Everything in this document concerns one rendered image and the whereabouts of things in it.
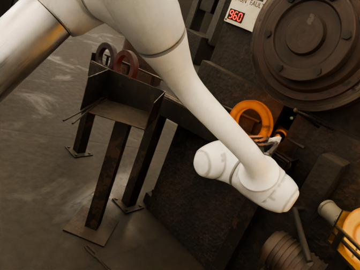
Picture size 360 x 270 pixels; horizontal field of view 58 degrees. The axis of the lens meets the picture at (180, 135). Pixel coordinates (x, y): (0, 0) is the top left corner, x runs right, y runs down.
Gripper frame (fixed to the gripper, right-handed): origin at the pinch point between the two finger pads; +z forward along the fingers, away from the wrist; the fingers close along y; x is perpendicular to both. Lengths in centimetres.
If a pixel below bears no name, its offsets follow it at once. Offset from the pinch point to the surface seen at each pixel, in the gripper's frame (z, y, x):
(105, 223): -27, -49, -72
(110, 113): -35, -52, -12
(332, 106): -0.2, 12.4, 20.6
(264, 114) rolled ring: 0.4, -8.0, 6.9
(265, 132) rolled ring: 0.0, -4.3, 1.3
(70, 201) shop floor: -34, -70, -72
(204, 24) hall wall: 605, -555, -65
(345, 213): -13.5, 33.1, -1.8
